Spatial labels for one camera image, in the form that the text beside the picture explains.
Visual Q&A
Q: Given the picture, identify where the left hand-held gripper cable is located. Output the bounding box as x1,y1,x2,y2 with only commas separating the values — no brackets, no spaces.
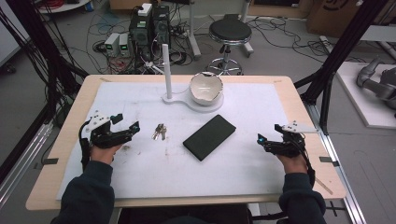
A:
78,120,93,173

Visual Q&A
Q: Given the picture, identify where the cardboard box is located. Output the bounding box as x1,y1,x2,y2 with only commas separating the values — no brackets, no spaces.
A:
305,0,396,39

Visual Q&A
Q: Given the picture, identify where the broken white bowl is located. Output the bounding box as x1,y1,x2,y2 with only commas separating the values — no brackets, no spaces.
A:
189,71,225,106

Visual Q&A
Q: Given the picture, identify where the hand-held gripper cable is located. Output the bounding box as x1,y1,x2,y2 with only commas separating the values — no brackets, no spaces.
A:
78,120,93,173
297,132,317,189

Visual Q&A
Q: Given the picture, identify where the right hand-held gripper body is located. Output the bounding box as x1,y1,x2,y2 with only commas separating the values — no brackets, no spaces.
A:
266,120,318,159

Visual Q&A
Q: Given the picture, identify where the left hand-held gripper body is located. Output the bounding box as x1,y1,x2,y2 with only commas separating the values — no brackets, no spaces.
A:
84,110,134,149

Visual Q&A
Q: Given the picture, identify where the grey power supply unit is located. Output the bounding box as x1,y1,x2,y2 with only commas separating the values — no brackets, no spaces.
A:
118,33,131,58
104,32,120,58

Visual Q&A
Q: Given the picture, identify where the black frame post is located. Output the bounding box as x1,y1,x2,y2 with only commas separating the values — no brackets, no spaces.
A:
293,0,390,135
5,0,90,129

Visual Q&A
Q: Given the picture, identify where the person's right hand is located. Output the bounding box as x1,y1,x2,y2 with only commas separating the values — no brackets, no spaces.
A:
276,153,308,175

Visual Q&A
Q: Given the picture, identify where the bunch of metal keys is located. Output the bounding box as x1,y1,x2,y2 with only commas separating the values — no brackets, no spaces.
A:
151,122,168,141

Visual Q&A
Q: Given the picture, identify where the white table mat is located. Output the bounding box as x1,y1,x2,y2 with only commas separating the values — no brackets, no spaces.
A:
55,81,290,201

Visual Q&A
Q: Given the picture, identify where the black computer tower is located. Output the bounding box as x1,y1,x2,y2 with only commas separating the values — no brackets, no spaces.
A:
128,3,154,62
151,5,171,49

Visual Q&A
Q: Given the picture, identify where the white floor board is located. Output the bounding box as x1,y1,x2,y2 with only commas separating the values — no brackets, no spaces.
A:
335,61,396,131

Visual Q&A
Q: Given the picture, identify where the black round stool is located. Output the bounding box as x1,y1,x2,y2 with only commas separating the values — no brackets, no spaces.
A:
206,13,253,77

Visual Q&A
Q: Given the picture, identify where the black rectangular case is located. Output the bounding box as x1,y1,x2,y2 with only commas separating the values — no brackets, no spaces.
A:
182,114,237,162

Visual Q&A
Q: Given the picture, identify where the white stand with pole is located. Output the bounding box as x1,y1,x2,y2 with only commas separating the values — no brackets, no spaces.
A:
161,43,225,114

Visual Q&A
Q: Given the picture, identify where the person's left hand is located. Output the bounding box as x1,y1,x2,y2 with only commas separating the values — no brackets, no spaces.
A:
90,143,123,166

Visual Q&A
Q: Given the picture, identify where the aluminium rail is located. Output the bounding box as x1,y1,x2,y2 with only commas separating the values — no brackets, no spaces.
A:
0,121,54,208
305,102,369,224

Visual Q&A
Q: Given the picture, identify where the right hand-held gripper cable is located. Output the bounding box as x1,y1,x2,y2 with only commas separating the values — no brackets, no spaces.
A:
297,132,317,189

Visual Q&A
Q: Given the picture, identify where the black tape strip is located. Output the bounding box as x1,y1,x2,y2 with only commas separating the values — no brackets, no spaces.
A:
318,156,341,168
33,157,60,171

